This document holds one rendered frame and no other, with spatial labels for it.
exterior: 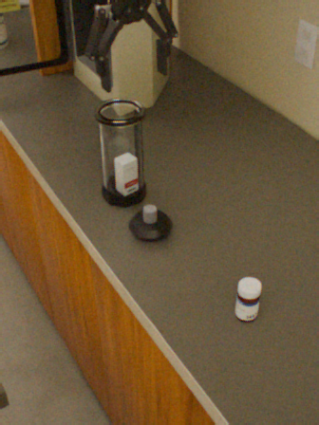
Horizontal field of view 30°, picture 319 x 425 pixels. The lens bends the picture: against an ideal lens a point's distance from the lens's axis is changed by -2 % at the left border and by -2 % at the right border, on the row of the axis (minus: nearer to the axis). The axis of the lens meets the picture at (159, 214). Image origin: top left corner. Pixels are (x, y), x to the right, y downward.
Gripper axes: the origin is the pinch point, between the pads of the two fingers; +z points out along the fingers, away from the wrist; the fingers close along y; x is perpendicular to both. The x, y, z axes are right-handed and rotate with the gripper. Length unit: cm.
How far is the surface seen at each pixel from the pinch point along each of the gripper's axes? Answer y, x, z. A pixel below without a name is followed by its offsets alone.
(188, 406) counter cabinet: 14, 42, 49
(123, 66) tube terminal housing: -16.3, -37.9, 18.2
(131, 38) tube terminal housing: -19.2, -38.0, 10.6
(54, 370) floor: 22, -36, 126
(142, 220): 5.2, 9.9, 28.4
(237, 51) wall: -57, -41, 25
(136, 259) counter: 10.5, 16.2, 31.9
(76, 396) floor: 20, -22, 126
